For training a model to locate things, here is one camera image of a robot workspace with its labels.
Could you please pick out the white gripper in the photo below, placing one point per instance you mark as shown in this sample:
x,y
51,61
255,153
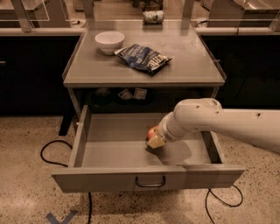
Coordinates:
x,y
164,132

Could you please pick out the red apple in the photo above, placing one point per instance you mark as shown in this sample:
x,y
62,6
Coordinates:
x,y
152,133

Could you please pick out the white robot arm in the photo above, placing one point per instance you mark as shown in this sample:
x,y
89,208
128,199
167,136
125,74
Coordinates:
x,y
259,127

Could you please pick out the open grey top drawer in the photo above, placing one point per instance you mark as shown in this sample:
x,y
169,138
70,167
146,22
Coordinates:
x,y
109,151

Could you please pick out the white label tag right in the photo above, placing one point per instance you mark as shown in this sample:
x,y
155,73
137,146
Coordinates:
x,y
140,93

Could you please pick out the white label tag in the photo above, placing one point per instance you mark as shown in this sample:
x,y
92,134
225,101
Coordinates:
x,y
140,93
125,95

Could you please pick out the white label tag left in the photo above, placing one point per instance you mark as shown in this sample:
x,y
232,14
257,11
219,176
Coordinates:
x,y
125,95

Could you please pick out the blue chip bag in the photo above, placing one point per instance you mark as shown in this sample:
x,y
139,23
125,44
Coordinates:
x,y
142,58

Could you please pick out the grey metal cabinet table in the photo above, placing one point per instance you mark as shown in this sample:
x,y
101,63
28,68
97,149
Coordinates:
x,y
167,55

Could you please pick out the white ceramic bowl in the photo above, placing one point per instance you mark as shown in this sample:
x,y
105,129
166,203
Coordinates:
x,y
109,41

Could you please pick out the crumpled white green snack bag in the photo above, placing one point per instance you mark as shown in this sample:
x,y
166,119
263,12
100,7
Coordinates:
x,y
153,17

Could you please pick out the black metal drawer handle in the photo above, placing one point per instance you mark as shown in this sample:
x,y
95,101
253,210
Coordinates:
x,y
150,185

